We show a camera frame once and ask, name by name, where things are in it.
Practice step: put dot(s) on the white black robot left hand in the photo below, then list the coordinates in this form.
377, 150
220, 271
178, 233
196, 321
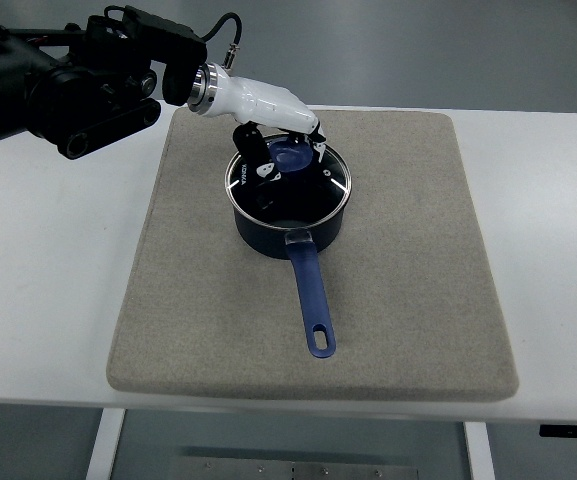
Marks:
258, 107

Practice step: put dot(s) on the glass pot lid blue knob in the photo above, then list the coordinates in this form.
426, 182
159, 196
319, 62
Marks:
293, 185

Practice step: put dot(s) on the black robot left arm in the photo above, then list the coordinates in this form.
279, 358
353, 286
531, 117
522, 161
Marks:
82, 89

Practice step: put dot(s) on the dark blue saucepan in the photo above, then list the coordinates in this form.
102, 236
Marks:
301, 245

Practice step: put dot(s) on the beige felt mat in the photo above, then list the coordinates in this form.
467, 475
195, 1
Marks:
401, 306

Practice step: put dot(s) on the white table left leg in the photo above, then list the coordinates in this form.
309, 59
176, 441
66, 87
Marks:
106, 444

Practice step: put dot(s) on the white table leg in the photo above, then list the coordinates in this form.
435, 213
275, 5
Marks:
106, 444
479, 451

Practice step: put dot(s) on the white table right leg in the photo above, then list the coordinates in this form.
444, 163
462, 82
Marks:
479, 451

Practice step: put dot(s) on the black desk control panel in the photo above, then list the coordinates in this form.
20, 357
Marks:
558, 431

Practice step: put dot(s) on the grey metal base plate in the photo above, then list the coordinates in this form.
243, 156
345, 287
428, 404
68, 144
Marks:
194, 467

